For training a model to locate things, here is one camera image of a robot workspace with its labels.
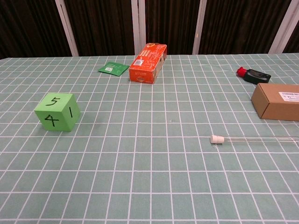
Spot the green numbered cube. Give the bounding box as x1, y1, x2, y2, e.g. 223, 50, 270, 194
34, 92, 81, 132

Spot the green grid tablecloth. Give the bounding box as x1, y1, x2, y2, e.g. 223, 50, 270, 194
0, 53, 299, 224

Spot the orange cardboard carton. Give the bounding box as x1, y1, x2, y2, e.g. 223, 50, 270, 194
128, 43, 168, 84

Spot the green foil sachet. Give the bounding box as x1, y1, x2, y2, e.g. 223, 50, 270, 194
97, 61, 130, 77

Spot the glass tube with white stopper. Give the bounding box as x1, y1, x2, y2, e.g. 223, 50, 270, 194
210, 134, 299, 146

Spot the black bottle with red cap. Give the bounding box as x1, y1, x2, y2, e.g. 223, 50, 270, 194
236, 66, 272, 85

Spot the brown cardboard box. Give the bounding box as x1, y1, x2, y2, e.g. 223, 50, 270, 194
251, 83, 299, 122

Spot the white partition frame post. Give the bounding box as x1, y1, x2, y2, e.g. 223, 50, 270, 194
130, 0, 147, 56
268, 0, 299, 54
192, 0, 207, 55
55, 0, 79, 57

